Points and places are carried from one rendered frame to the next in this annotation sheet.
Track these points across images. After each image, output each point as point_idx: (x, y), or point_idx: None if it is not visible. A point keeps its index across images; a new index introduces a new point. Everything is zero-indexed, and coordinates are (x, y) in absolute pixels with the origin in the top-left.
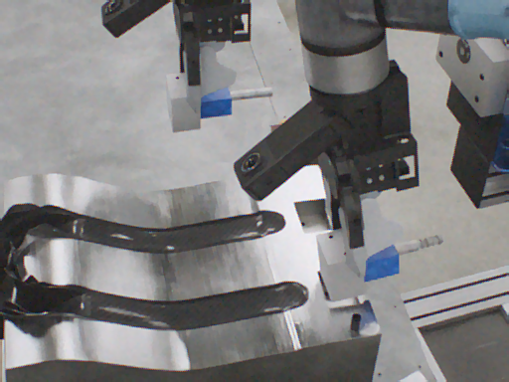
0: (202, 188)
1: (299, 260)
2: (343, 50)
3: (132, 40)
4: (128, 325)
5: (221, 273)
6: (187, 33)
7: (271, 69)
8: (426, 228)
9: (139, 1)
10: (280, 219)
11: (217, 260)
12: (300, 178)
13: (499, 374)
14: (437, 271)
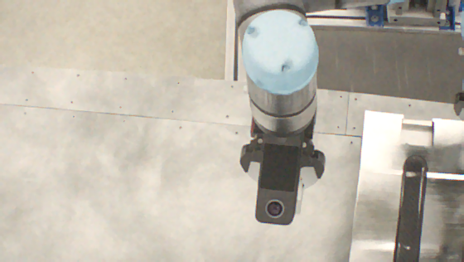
0: (361, 207)
1: (455, 157)
2: None
3: (55, 220)
4: None
5: (448, 214)
6: (318, 156)
7: (150, 104)
8: (98, 47)
9: (297, 182)
10: (413, 157)
11: (437, 214)
12: (376, 128)
13: (332, 60)
14: (151, 59)
